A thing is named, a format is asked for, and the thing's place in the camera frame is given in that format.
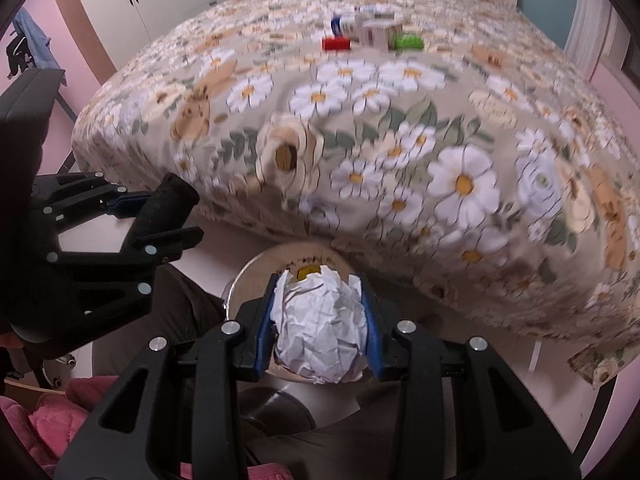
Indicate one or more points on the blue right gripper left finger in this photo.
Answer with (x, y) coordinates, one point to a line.
(266, 332)

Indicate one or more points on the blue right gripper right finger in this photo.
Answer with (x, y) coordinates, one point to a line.
(376, 330)

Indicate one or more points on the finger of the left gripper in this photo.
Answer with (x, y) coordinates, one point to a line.
(165, 209)
(169, 246)

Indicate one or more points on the white paper ball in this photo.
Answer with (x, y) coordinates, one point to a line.
(321, 326)

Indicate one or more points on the red toy brick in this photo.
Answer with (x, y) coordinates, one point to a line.
(336, 44)

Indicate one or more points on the blue white yogurt cup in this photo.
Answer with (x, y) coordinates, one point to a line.
(347, 26)

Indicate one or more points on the white medicine box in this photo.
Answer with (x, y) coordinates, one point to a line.
(380, 34)

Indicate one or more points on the white milk carton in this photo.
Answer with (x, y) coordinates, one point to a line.
(382, 11)

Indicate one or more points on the green toy brick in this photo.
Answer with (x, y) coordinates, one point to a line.
(409, 43)

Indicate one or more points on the pink quilted jacket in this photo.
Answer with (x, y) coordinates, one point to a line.
(136, 425)

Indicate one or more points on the floral bed cover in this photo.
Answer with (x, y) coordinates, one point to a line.
(483, 170)

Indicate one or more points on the blue hanging clothes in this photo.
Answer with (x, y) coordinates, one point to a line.
(29, 46)

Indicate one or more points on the white curtain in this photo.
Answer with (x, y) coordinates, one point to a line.
(588, 33)

